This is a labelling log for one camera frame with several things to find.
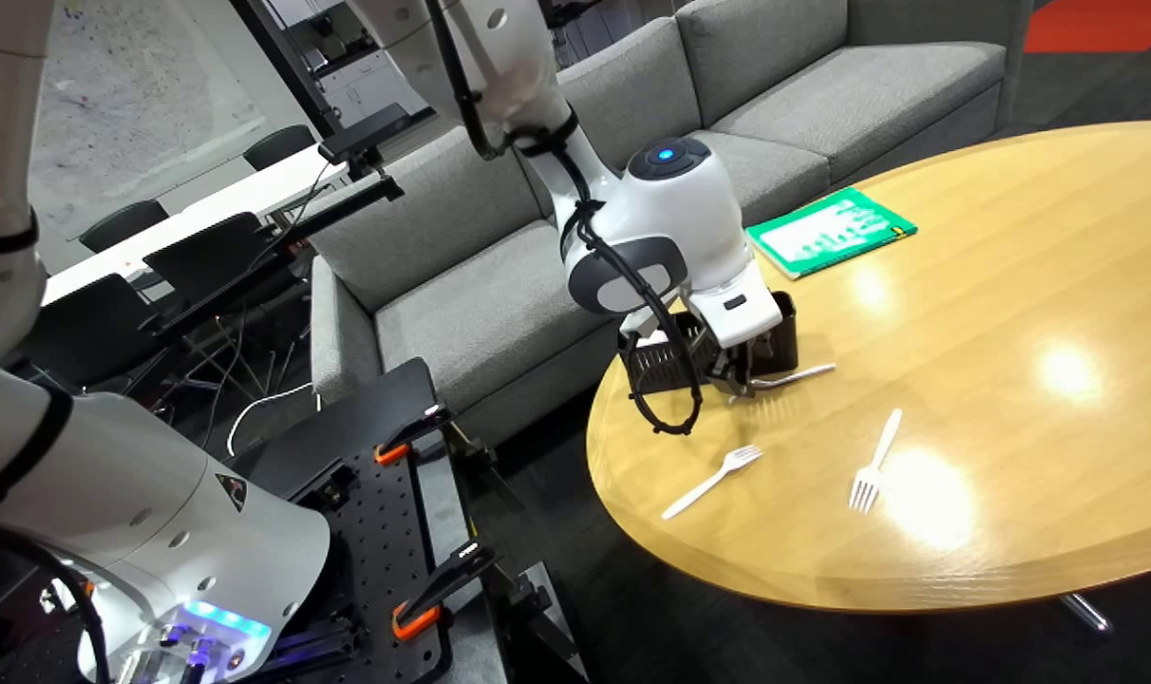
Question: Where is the green paper sheet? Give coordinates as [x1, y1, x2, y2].
[742, 186, 923, 285]

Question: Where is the white office desk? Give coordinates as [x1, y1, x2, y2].
[37, 141, 403, 317]

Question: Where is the white loose cable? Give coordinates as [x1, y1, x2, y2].
[219, 378, 318, 463]

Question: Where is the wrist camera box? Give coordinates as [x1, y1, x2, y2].
[701, 257, 784, 351]

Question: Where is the metal table foot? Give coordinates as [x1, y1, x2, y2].
[1055, 588, 1115, 639]

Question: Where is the black perforated breadboard table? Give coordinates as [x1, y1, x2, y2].
[233, 357, 593, 684]

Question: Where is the black mesh utensil holder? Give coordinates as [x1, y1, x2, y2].
[613, 288, 801, 399]

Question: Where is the orange black bar clamp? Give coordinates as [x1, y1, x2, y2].
[370, 399, 490, 470]
[387, 540, 515, 648]

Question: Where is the grey fabric sofa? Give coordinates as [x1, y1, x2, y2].
[304, 0, 1028, 449]

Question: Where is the white plastic fork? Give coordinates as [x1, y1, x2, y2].
[743, 363, 839, 393]
[658, 440, 769, 525]
[843, 404, 909, 516]

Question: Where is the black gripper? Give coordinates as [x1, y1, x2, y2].
[690, 313, 791, 406]

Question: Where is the black office chair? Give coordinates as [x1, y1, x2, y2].
[238, 122, 324, 174]
[19, 270, 162, 393]
[140, 209, 277, 309]
[76, 195, 176, 256]

